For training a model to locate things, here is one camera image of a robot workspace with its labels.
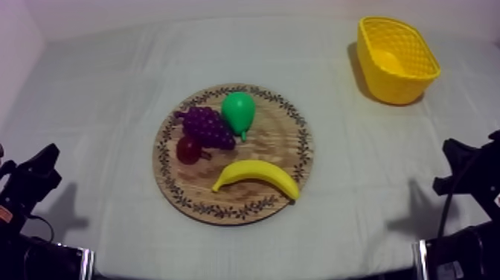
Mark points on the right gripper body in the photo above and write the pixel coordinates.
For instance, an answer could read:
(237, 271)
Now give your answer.
(474, 172)

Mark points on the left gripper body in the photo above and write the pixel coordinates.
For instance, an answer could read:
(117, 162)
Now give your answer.
(27, 183)

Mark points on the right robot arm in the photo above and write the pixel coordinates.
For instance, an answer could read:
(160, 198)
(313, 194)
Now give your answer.
(468, 254)

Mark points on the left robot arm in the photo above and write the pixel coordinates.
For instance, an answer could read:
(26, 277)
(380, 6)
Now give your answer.
(23, 260)

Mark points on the yellow plastic basket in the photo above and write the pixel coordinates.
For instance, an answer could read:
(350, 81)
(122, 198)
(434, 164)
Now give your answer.
(394, 62)

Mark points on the yellow toy banana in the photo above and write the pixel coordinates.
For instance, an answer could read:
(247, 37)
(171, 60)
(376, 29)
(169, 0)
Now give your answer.
(258, 174)

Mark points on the round wooden board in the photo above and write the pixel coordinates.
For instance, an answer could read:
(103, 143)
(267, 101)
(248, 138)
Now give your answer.
(250, 176)

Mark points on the small red fruit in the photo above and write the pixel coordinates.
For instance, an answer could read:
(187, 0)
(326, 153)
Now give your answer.
(189, 150)

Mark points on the purple toy grapes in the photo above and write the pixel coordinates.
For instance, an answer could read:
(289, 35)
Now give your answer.
(207, 127)

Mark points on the green toy pear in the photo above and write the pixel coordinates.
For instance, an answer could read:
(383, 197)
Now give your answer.
(238, 111)

